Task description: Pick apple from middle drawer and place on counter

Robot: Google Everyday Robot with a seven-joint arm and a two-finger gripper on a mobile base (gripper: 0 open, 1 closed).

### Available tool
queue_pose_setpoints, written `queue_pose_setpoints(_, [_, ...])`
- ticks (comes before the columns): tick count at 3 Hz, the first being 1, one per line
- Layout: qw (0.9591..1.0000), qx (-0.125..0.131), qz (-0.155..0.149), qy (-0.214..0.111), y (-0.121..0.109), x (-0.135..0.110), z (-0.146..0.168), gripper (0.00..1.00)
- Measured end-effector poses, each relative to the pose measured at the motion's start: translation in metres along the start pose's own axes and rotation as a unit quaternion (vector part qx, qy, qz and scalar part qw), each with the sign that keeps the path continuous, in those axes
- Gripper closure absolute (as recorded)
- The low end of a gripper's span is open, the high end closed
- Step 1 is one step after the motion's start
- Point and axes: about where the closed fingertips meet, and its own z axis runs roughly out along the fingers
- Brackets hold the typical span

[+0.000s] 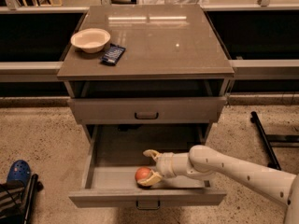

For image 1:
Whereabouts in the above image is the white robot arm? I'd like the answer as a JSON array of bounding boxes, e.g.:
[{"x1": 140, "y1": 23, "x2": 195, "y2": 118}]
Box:
[{"x1": 135, "y1": 145, "x2": 299, "y2": 224}]

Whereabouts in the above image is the blue croc shoe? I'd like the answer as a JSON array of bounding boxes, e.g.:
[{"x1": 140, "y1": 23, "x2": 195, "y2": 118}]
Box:
[{"x1": 7, "y1": 160, "x2": 31, "y2": 187}]

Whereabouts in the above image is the grey drawer cabinet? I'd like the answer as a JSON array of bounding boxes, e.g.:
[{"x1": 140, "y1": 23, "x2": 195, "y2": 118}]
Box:
[{"x1": 58, "y1": 5, "x2": 234, "y2": 142}]

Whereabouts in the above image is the black metal stand base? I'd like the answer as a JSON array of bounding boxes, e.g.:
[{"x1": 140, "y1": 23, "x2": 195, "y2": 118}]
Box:
[{"x1": 250, "y1": 111, "x2": 299, "y2": 170}]

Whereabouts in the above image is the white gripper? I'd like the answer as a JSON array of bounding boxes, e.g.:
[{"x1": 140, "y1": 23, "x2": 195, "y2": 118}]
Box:
[{"x1": 143, "y1": 149, "x2": 189, "y2": 187}]

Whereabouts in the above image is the red apple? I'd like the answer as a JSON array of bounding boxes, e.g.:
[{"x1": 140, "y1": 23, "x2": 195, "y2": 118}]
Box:
[{"x1": 135, "y1": 167, "x2": 151, "y2": 187}]

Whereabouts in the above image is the blue snack packet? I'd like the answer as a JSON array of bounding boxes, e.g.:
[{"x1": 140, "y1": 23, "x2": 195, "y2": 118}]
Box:
[{"x1": 101, "y1": 44, "x2": 126, "y2": 65}]

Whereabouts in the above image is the black chair base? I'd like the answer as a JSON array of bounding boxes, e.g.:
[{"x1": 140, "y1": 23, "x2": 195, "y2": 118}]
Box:
[{"x1": 0, "y1": 175, "x2": 43, "y2": 224}]

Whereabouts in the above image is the open grey middle drawer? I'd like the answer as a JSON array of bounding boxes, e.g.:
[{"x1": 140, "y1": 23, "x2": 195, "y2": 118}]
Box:
[{"x1": 69, "y1": 124, "x2": 226, "y2": 210}]

